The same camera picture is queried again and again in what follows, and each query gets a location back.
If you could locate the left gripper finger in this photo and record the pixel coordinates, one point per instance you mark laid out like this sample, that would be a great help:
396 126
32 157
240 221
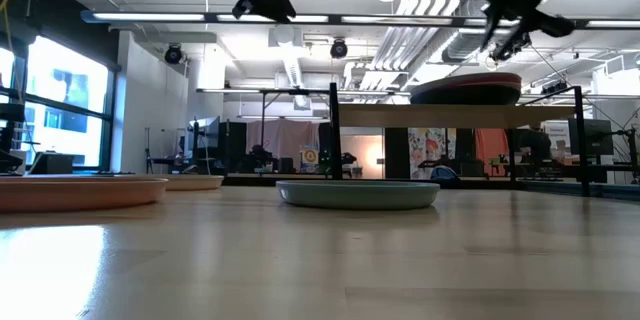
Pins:
277 5
244 5

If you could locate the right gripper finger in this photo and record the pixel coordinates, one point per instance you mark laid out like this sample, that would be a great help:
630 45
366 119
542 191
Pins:
510 45
552 25

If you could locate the pale pink plate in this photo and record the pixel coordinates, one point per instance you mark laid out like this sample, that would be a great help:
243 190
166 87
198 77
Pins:
465 96

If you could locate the cream white plate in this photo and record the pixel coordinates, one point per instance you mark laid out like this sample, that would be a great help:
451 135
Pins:
195 182

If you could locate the pale teal plate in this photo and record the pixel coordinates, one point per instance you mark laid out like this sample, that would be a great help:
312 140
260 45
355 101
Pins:
357 196

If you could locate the orange plastic plate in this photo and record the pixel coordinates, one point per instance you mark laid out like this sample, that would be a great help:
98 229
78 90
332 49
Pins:
75 195

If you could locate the black round ceiling speaker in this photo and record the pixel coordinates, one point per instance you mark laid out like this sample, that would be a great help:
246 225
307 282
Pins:
173 54
338 49

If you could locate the long ceiling light strip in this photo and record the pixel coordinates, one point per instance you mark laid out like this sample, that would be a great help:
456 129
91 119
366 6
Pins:
150 17

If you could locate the orange curtain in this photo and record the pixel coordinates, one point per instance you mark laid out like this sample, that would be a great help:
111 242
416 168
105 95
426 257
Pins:
492 145

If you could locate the person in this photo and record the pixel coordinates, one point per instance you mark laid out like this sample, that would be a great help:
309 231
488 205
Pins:
535 145

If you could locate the dark computer monitor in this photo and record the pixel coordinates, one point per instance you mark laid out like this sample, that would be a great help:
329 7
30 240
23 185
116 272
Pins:
592 137

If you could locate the beige curtain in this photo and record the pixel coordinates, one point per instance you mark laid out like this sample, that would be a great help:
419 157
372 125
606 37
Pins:
285 137

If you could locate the colourful poster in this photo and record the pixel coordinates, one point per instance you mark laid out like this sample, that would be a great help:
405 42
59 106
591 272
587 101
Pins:
425 147

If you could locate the grey computer monitor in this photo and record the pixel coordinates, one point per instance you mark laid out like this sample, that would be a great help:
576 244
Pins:
205 135

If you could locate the dark cabinet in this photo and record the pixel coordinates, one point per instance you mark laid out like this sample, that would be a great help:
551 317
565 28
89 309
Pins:
232 145

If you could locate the blue round object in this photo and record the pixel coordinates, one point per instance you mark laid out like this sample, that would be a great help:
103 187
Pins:
444 174

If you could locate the colourful printed box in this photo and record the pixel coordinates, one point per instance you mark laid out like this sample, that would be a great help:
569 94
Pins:
309 157

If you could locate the black pillar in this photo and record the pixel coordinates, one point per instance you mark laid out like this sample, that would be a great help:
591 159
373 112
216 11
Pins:
397 155

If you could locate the black tripod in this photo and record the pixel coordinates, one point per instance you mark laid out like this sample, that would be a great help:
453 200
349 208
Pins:
148 152

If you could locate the large window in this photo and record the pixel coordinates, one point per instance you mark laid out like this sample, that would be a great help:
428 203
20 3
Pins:
65 85

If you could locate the dark box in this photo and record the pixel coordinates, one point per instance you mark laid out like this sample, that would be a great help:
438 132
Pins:
52 163

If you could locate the black stand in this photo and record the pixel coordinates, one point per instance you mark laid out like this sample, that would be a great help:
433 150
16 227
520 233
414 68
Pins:
7 135

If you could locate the white ceiling duct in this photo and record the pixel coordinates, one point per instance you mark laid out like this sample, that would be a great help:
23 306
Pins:
292 60

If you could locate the black metal frame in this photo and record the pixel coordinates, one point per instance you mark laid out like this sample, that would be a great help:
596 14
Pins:
280 91

